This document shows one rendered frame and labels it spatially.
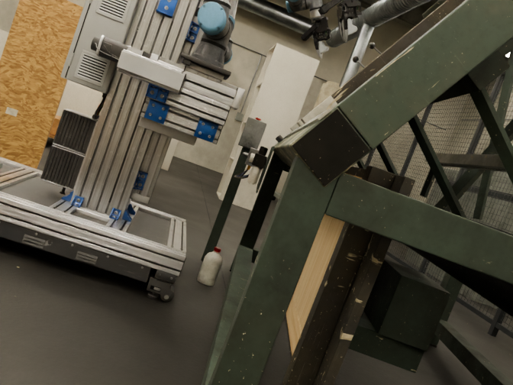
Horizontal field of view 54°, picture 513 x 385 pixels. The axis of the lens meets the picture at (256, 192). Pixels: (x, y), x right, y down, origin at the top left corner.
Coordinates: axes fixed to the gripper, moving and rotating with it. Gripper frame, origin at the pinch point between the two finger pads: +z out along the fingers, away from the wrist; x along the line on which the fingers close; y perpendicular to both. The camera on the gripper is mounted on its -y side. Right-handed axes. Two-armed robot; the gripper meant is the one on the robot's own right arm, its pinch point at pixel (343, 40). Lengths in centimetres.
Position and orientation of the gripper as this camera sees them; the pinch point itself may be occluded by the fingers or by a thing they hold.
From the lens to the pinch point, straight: 222.1
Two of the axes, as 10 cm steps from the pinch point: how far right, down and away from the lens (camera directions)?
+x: -1.3, -1.4, 9.8
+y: 9.8, -1.4, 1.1
